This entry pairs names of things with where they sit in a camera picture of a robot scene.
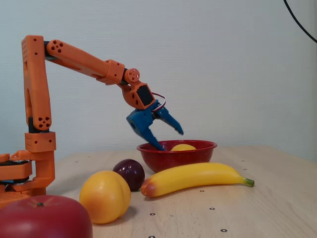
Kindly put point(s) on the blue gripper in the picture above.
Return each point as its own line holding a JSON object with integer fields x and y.
{"x": 143, "y": 120}

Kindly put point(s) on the yellow plastic lemon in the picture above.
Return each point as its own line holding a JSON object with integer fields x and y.
{"x": 183, "y": 148}

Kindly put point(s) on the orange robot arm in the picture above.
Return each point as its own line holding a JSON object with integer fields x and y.
{"x": 81, "y": 60}

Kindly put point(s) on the red speckled enamel bowl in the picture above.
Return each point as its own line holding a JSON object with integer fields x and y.
{"x": 178, "y": 158}

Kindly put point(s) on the dark purple plastic plum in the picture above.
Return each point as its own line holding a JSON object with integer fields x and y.
{"x": 128, "y": 173}

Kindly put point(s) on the yellow plastic banana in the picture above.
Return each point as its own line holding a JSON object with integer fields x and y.
{"x": 193, "y": 176}

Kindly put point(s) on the orange plastic peach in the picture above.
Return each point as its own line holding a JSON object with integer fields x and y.
{"x": 104, "y": 196}

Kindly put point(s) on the red plastic apple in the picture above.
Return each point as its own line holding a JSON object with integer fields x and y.
{"x": 42, "y": 220}

